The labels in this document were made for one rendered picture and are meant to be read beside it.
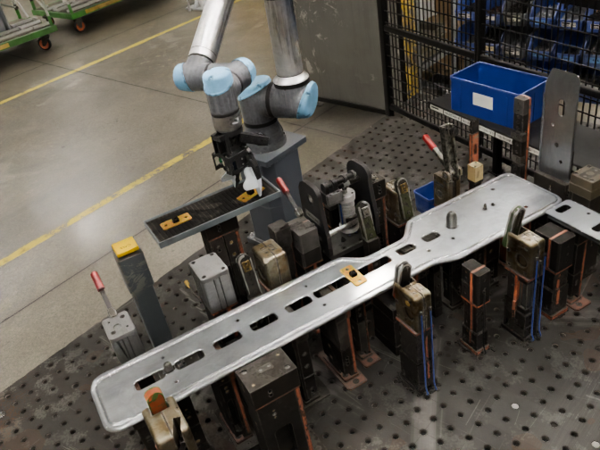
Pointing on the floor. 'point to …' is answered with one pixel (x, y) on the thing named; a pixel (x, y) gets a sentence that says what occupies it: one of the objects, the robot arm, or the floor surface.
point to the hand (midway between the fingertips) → (249, 187)
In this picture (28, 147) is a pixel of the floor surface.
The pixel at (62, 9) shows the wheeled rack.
